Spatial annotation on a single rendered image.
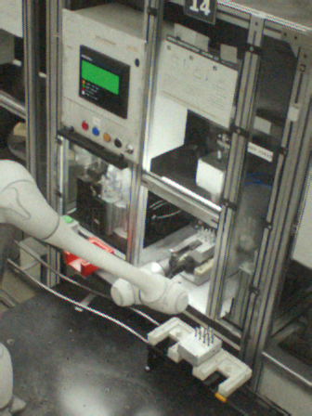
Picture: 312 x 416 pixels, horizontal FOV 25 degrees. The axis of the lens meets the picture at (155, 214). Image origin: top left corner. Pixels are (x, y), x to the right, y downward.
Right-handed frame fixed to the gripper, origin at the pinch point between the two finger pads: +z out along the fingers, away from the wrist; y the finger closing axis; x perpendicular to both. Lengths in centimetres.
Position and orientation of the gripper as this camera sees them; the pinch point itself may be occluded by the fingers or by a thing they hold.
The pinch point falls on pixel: (193, 250)
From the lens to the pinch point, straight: 270.4
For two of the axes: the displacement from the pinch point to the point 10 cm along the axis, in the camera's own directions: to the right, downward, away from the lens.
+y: 0.7, -8.3, -5.6
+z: 6.9, -3.6, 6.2
